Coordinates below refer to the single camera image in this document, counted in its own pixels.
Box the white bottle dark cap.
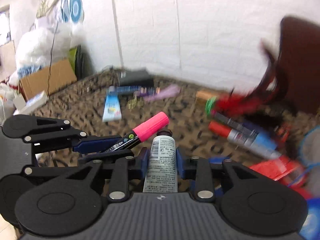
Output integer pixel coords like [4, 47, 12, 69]
[143, 129, 178, 193]

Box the pink highlighter marker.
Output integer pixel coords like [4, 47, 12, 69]
[102, 112, 169, 153]

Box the black Flash Color marker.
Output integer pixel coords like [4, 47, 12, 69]
[213, 112, 258, 138]

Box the blue tape roll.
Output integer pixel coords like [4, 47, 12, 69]
[299, 198, 320, 240]

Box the blue white cream tube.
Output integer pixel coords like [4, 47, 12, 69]
[103, 86, 122, 122]

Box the blue whiteboard marker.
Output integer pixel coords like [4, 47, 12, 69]
[107, 86, 155, 95]

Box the small brown wooden block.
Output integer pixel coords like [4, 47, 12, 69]
[195, 90, 222, 105]

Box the red feather toy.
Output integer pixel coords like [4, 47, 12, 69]
[205, 41, 288, 118]

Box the black cardboard box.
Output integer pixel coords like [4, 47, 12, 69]
[119, 69, 154, 88]

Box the red marker pen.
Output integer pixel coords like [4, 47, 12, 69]
[209, 121, 281, 160]

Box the clear blue zip pouch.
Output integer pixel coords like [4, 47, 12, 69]
[289, 126, 319, 196]

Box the dark brown wooden board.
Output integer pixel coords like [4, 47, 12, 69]
[277, 16, 319, 114]

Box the purple lanyard strap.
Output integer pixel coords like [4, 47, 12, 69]
[143, 84, 181, 103]

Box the cardboard box by wall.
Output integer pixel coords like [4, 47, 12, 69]
[20, 59, 77, 101]

